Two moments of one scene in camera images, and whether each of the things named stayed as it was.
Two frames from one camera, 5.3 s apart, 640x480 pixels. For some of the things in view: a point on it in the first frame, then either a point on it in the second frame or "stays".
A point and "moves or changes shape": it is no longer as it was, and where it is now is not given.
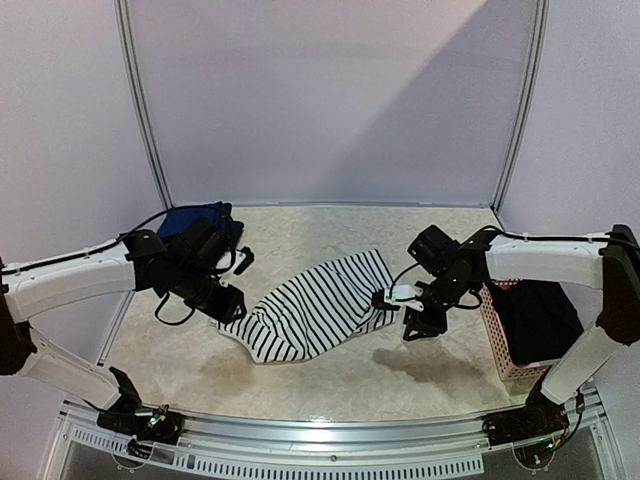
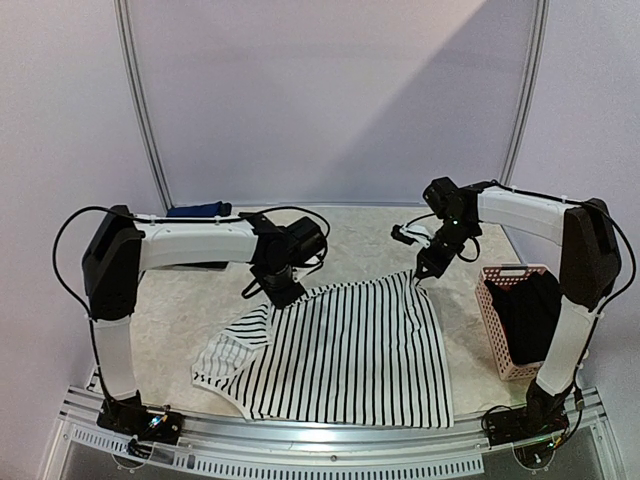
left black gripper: x=224 y=311 to x=281 y=300
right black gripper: x=427 y=314 to x=430 y=260
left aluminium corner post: x=138 y=101 stays
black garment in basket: x=540 y=320 stays
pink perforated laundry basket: x=498 y=338 stays
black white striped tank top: x=313 y=312 moves or changes shape
